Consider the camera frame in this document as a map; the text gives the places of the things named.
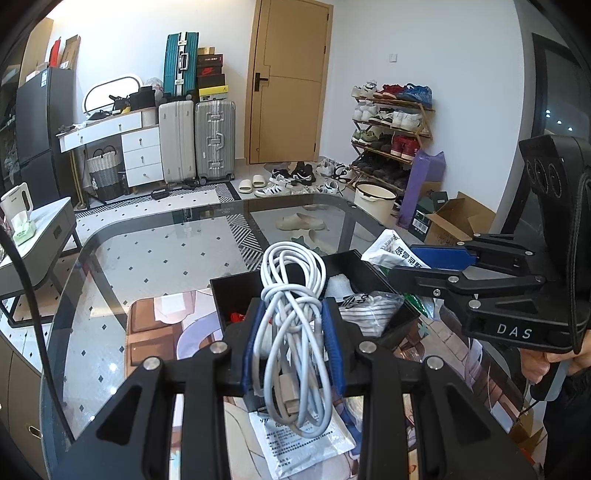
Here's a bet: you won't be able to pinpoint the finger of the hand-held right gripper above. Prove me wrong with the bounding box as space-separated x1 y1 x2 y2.
410 233 537 274
388 263 546 320

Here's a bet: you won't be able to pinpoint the white plastic bucket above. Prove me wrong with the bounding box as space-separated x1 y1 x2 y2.
354 183 398 219

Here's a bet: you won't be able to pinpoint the pile of loose sneakers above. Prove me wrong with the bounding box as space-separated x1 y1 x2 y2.
255 156 357 199

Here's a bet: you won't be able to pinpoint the person's right forearm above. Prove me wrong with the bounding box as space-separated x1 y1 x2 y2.
542 367 591 480

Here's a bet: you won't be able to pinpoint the dark green box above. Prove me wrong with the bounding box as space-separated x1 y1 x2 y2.
412 194 450 234

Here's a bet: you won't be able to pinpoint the purple bag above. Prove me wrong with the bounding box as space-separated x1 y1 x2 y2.
398 150 445 230

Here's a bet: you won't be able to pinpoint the woven basket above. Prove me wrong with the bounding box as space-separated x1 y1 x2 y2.
87 147 123 202

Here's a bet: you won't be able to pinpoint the black white patterned rug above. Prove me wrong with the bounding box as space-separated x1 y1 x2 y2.
74 181 260 274

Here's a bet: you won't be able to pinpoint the person's right hand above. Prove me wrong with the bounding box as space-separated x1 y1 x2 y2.
521 331 591 385

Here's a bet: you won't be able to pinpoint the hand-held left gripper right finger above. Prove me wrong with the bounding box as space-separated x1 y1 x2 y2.
320 296 539 480

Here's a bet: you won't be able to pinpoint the white foam sheet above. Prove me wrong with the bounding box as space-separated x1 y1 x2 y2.
325 274 355 302

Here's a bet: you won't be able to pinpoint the flat cardboard box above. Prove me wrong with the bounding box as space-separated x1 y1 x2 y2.
62 35 82 73

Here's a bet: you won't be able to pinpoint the green tissue pack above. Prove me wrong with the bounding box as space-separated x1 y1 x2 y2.
4 216 38 246

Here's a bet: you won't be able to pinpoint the black refrigerator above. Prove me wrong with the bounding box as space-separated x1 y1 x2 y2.
16 68 77 205

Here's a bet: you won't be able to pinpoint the white medicine sachet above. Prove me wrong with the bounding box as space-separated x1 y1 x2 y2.
361 228 446 321
249 406 357 480

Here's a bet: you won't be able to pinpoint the silver suitcase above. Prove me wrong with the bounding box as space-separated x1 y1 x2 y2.
194 99 237 182

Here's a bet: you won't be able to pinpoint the black cardboard box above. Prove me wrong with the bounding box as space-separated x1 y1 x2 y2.
210 249 421 352

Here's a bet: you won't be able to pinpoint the beige low cabinet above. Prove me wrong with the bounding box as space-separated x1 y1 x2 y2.
0 323 49 480

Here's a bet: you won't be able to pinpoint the open cardboard box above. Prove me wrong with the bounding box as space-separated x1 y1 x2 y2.
424 191 498 246

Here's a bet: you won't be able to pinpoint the grey side table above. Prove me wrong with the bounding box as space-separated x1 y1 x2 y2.
0 198 89 329

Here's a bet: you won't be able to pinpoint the wooden shoe rack with shoes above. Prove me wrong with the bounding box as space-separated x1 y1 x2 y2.
350 81 435 191

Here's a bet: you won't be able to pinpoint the white vanity desk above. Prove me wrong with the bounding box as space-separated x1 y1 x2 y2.
58 111 163 209

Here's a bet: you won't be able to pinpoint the teal suitcase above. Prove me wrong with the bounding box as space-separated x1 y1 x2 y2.
163 31 200 99

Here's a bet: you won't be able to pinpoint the white suitcase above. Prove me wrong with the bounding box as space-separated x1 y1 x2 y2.
158 99 197 184

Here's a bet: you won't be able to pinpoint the white charging cable bundle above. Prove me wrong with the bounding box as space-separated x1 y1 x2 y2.
256 242 336 440

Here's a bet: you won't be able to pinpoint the white slide sandals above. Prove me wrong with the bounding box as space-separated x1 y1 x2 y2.
238 174 267 195

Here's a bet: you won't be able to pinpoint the black handbag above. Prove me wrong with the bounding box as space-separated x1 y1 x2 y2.
128 87 156 112

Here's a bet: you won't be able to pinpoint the bagged striped socks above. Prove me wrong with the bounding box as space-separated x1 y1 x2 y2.
339 292 405 339

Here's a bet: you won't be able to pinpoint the white electric kettle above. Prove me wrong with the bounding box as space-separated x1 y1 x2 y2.
0 182 33 219

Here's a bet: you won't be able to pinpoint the beige slippers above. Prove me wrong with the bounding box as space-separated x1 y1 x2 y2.
276 211 334 256

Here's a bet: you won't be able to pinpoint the oval mirror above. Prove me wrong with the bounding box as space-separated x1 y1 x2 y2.
83 75 145 116

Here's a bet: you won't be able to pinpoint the wooden door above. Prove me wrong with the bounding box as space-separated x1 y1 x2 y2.
245 0 334 164

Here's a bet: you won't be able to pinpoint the printed desk mat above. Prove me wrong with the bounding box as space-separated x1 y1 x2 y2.
124 286 555 480

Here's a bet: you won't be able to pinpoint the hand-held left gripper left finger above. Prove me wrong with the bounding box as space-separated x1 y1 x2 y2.
65 298 266 480

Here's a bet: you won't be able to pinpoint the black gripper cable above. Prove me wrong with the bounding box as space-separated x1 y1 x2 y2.
0 226 77 441

